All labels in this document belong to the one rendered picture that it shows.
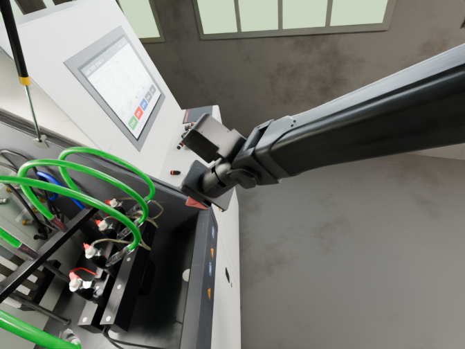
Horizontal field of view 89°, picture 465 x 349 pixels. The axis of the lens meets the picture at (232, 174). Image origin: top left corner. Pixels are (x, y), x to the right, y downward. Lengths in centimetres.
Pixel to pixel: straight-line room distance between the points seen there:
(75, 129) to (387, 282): 179
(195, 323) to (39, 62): 77
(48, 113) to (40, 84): 8
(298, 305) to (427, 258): 89
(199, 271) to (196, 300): 8
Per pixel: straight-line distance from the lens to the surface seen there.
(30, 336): 44
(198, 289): 73
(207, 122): 36
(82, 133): 81
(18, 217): 96
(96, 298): 76
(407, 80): 21
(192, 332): 70
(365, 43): 226
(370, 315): 175
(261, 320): 166
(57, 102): 80
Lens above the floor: 160
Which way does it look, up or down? 43 degrees down
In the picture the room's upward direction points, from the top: 11 degrees counter-clockwise
